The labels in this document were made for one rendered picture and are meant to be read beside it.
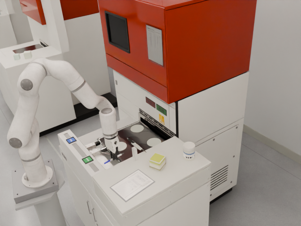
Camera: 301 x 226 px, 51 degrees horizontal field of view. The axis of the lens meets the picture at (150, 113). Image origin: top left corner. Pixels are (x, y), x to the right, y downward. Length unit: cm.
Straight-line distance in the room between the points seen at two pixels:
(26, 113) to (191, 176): 97
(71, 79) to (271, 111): 240
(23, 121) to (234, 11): 141
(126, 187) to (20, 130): 65
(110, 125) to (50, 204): 77
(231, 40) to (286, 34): 106
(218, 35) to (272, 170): 177
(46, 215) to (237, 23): 177
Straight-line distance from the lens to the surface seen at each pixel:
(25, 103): 175
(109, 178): 187
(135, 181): 181
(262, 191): 319
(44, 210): 225
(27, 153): 196
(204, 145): 241
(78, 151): 212
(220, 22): 205
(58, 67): 160
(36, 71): 164
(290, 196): 321
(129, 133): 230
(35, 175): 207
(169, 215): 194
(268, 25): 326
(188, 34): 189
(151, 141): 220
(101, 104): 176
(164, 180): 181
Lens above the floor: 223
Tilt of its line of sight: 32 degrees down
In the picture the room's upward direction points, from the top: 4 degrees counter-clockwise
